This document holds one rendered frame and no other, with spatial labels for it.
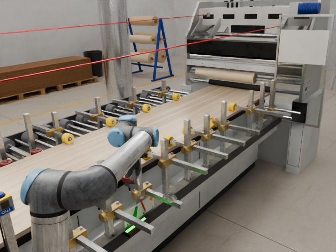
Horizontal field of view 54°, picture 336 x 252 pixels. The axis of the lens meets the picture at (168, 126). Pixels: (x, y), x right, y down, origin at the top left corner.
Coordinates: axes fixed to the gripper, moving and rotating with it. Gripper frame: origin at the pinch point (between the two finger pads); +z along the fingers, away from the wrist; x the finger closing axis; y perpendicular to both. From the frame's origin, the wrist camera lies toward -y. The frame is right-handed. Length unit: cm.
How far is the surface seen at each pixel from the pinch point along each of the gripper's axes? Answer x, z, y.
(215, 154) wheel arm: 13, 5, -63
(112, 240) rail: -4.0, 31.2, 16.6
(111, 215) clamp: -5.4, 16.9, 14.1
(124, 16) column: -292, -78, -286
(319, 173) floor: 38, 97, -260
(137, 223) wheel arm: 12.1, 15.9, 12.1
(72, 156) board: -74, 10, -12
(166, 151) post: -5.9, -2.5, -34.5
